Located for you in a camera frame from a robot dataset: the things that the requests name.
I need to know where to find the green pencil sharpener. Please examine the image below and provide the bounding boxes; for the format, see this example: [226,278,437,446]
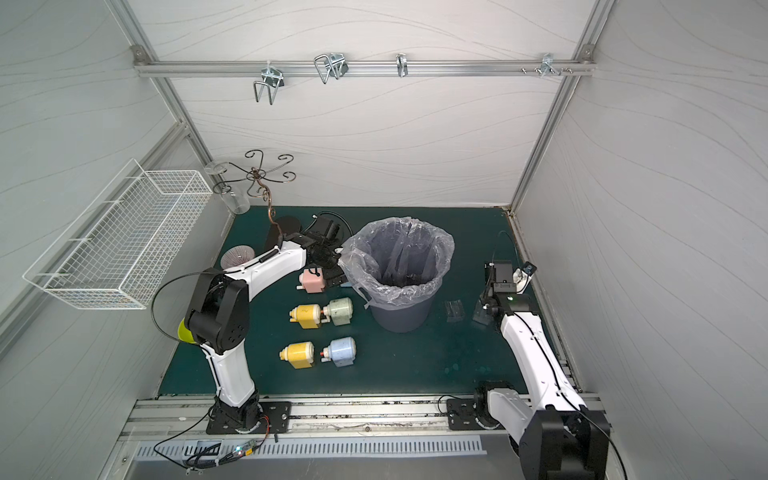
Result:
[322,298,354,326]

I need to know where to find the lime green bowl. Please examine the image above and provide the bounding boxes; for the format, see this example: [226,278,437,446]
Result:
[177,319,196,345]

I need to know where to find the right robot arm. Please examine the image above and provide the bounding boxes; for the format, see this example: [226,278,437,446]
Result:
[476,261,616,479]

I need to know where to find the yellow pencil sharpener front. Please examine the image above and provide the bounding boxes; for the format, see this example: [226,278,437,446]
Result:
[279,341,315,370]

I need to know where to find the grey trash bin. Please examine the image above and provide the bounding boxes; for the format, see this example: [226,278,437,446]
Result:
[369,298,433,334]

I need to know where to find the white wire basket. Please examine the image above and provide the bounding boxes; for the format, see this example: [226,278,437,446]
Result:
[22,159,212,310]

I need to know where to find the light blue pencil sharpener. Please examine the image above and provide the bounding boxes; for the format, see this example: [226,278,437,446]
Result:
[320,337,357,367]

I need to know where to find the pink patterned bowl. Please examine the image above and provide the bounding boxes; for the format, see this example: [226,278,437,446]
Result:
[220,245,255,270]

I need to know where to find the pink pencil sharpener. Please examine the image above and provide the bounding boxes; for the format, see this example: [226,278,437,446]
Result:
[296,267,327,294]

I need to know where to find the clear sharpener tray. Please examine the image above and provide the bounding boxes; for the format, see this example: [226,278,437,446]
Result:
[445,300,466,323]
[472,300,495,327]

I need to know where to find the bronze mug tree stand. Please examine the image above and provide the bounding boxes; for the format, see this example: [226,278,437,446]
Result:
[207,148,297,248]

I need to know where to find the clear glass cup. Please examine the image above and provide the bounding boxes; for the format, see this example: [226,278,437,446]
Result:
[204,161,251,215]

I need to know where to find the aluminium top rail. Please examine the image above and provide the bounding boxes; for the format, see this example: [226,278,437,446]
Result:
[130,45,597,79]

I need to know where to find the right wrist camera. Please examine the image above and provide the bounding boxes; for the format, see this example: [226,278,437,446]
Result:
[512,261,537,294]

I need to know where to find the metal hook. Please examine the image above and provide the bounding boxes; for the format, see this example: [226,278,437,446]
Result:
[253,62,285,105]
[395,53,408,78]
[313,53,349,84]
[520,53,573,78]

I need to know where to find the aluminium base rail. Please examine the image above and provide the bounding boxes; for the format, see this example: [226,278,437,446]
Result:
[119,392,613,442]

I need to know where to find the clear plastic bin liner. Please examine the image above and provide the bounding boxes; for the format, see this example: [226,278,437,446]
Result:
[338,217,455,311]

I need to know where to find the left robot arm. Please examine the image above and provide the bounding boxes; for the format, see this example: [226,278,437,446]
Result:
[181,212,352,435]

